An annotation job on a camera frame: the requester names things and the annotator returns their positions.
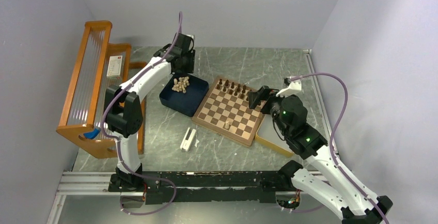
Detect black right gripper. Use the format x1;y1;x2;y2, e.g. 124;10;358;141
247;85;294;136

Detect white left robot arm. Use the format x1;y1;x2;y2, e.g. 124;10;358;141
101;32;195;191

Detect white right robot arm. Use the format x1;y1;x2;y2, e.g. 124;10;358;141
248;86;393;223

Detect pile of light chess pieces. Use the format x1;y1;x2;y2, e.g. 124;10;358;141
171;76;190;94

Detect yellow tray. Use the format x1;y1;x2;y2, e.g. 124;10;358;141
255;116;294;157

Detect wooden chessboard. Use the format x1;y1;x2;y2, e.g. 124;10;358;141
192;75;265;147

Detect dark blue tray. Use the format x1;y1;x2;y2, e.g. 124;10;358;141
159;73;209;117

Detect white card box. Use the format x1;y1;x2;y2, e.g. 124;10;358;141
106;55;123;77

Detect white stapler-like device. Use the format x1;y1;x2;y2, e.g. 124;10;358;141
180;127;197;152

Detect orange wooden rack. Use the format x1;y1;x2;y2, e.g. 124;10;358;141
56;20;146;159

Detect blue object on rack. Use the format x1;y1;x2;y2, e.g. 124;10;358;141
83;129;100;139

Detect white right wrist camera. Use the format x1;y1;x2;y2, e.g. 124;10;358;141
276;77;302;97

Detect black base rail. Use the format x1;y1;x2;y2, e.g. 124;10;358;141
107;171;297;205

